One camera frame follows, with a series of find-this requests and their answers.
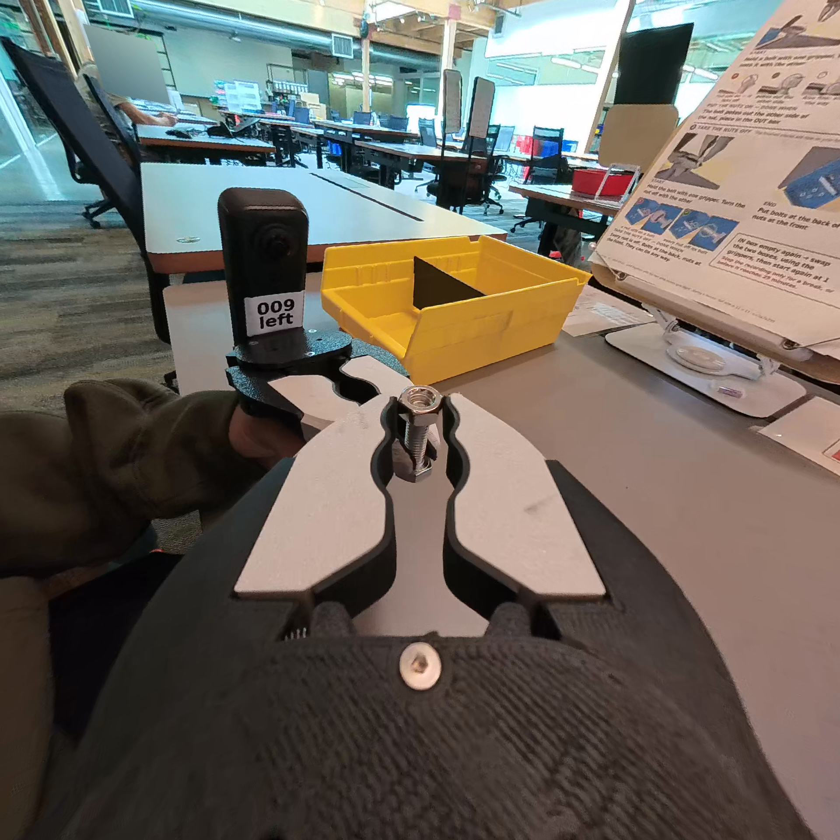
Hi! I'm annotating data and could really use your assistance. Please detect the person's left hand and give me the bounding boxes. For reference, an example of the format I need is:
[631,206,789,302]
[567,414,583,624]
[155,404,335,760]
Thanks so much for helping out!
[228,403,311,471]

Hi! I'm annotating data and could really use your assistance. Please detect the black board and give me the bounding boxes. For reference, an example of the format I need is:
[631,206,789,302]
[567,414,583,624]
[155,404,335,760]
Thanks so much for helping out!
[613,23,695,106]

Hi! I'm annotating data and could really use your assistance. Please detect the person's dark pants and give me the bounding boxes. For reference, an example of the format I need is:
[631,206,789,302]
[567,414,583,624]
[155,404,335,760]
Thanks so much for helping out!
[47,551,198,732]

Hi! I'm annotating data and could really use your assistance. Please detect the printed instruction board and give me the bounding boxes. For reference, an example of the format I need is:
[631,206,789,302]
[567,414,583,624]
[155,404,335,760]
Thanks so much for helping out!
[587,0,840,363]

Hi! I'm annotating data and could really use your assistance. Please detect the white paper sheet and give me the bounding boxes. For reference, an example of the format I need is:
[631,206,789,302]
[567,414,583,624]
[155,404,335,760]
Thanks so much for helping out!
[755,396,840,478]
[562,285,658,337]

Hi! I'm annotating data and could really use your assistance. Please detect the grey desk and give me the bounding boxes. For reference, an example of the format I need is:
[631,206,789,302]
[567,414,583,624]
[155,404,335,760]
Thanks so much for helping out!
[163,279,840,840]

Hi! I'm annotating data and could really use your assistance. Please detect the white board stand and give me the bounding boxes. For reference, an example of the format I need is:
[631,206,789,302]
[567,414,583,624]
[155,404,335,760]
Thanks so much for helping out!
[604,307,808,418]

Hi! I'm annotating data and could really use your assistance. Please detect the wooden office desk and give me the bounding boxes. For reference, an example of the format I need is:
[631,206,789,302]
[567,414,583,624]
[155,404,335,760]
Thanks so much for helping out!
[508,182,624,224]
[136,122,277,165]

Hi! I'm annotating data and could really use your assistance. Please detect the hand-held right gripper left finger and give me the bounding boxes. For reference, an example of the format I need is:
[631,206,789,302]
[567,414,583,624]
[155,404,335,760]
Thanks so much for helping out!
[234,394,400,618]

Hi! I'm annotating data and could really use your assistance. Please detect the red plastic bin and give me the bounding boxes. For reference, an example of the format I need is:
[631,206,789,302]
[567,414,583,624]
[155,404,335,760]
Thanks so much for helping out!
[570,167,635,197]

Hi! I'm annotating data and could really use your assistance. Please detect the clear acrylic stand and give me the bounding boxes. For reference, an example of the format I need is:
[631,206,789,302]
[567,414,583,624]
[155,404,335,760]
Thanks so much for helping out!
[593,162,642,199]

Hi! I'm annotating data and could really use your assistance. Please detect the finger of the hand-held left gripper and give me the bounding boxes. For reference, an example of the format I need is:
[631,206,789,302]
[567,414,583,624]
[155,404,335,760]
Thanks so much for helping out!
[268,373,376,441]
[337,343,412,399]

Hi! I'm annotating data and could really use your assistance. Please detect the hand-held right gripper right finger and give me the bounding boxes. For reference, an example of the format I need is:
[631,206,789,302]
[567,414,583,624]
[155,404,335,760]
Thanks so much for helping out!
[441,392,607,621]

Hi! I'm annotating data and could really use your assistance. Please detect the person's left forearm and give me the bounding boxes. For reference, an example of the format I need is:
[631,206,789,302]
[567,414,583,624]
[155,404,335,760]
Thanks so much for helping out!
[0,379,241,580]

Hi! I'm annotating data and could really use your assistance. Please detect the yellow plastic bin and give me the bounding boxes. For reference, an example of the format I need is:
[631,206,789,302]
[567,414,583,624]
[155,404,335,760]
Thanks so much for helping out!
[320,234,592,382]

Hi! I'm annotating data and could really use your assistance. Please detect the black office chair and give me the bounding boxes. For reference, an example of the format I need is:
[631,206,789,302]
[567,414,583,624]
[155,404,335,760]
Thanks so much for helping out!
[0,36,173,343]

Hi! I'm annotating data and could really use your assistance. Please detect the white wood-edged table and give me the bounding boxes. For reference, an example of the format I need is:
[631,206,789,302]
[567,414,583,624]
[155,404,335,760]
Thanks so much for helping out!
[140,163,508,274]

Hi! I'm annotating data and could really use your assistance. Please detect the silver hex bolt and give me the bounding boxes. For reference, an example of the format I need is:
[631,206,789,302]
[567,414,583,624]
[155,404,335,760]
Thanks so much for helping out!
[395,415,437,485]

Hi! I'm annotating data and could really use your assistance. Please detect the beige cardboard panel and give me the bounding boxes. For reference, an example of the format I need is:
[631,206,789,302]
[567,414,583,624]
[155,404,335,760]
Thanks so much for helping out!
[598,103,681,173]

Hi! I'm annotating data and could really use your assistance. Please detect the silver hex nut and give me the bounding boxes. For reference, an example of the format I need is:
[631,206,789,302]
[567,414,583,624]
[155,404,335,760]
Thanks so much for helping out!
[398,385,443,421]

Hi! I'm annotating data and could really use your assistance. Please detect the black bin divider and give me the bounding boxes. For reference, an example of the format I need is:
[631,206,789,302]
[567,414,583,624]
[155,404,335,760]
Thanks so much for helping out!
[412,256,488,310]

